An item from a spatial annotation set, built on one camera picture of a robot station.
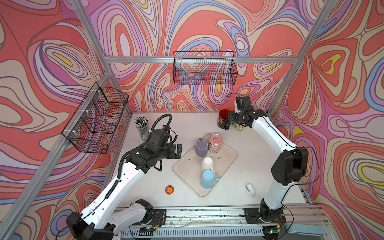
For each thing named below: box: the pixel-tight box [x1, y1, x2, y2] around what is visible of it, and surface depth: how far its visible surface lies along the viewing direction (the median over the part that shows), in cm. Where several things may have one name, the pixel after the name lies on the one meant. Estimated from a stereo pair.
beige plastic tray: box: [172, 143, 238, 197], surface depth 93 cm
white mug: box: [201, 157, 215, 174], surface depth 84 cm
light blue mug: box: [200, 170, 221, 189], surface depth 80 cm
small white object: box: [245, 184, 256, 196], surface depth 82 cm
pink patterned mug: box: [208, 133, 223, 154], surface depth 92 cm
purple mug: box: [195, 137, 209, 157], surface depth 93 cm
